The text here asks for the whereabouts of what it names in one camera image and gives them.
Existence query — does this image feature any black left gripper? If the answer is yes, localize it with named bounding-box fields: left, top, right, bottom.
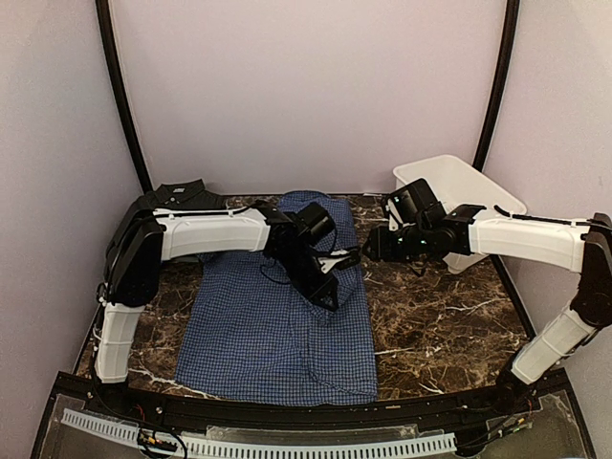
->
left=274, top=246, right=340, bottom=312

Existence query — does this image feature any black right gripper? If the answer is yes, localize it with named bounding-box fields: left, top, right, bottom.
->
left=362, top=222, right=432, bottom=263

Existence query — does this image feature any blue checked long sleeve shirt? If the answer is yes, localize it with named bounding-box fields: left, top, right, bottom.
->
left=170, top=209, right=377, bottom=406

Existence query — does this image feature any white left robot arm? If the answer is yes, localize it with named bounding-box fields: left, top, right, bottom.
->
left=92, top=197, right=361, bottom=417

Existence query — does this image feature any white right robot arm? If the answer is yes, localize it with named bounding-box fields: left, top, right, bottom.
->
left=363, top=178, right=611, bottom=415

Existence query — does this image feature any white plastic basket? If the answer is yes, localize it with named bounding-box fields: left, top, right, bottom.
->
left=393, top=155, right=543, bottom=273

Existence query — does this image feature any black striped folded shirt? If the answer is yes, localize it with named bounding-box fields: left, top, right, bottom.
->
left=137, top=179, right=227, bottom=210

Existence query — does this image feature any black left frame post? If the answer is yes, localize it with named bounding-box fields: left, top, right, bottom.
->
left=95, top=0, right=153, bottom=193

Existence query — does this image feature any black frame post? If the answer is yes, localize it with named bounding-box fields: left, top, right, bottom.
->
left=95, top=0, right=153, bottom=193
left=471, top=0, right=520, bottom=172

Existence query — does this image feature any black front table rail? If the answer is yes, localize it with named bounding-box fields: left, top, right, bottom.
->
left=52, top=372, right=570, bottom=434

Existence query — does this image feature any black right frame post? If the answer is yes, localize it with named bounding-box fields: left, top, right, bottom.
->
left=471, top=0, right=520, bottom=172

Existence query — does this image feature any white slotted cable duct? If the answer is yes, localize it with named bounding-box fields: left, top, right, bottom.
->
left=60, top=409, right=457, bottom=458

